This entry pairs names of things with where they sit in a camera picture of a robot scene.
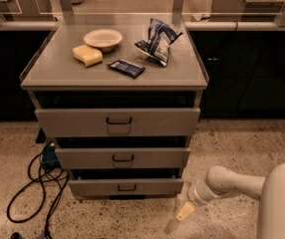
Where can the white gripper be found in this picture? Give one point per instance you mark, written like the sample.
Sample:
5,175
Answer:
193,193

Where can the grey bottom drawer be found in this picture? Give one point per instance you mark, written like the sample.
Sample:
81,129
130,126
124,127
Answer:
117,187

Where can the grey drawer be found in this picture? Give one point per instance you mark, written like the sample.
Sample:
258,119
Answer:
117,187
117,122
110,158

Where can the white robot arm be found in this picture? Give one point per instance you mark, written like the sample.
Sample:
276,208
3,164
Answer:
221,182

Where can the grey middle drawer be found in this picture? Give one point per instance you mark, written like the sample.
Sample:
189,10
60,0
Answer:
110,158

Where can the grey top drawer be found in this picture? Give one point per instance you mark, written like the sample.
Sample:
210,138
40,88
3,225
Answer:
117,122

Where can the grey drawer cabinet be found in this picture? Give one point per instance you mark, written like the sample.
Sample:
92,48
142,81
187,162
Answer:
59,81

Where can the blue power adapter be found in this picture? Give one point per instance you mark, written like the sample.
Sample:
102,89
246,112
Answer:
48,155

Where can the dark blue snack packet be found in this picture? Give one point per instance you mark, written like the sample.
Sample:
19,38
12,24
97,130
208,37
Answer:
126,68

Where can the blue white chip bag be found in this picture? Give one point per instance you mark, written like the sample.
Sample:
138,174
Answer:
160,37

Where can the yellow sponge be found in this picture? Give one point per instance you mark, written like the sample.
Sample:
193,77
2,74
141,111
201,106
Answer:
88,55

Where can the white bowl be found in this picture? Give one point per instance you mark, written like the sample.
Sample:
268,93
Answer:
104,39

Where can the white horizontal rail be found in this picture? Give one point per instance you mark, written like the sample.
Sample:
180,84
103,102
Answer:
191,26

